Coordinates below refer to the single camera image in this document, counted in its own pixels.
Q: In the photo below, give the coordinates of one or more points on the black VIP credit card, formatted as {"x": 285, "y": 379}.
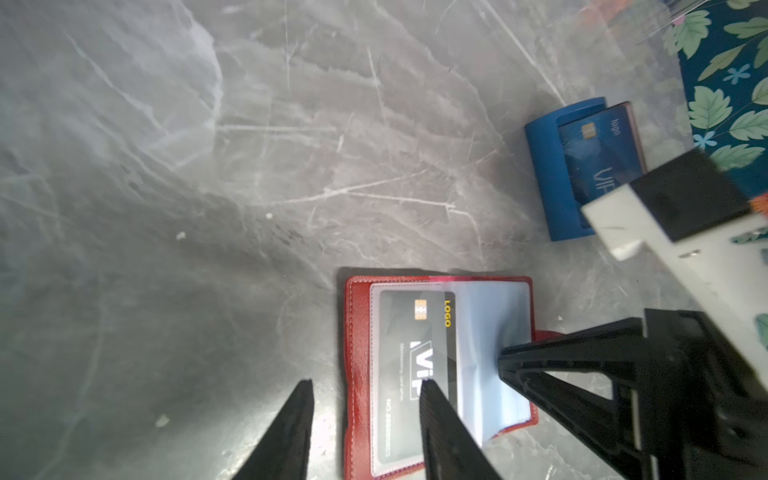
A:
{"x": 417, "y": 341}

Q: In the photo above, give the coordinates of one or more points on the red leather card holder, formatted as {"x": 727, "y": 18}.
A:
{"x": 493, "y": 313}

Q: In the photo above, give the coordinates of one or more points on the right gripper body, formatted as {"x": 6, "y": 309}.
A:
{"x": 700, "y": 412}

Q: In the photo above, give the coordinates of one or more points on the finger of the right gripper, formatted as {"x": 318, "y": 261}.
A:
{"x": 605, "y": 426}
{"x": 614, "y": 350}

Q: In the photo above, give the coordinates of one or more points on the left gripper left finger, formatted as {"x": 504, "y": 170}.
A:
{"x": 283, "y": 451}

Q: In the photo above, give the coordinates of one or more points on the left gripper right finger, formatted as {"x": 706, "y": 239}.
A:
{"x": 449, "y": 450}

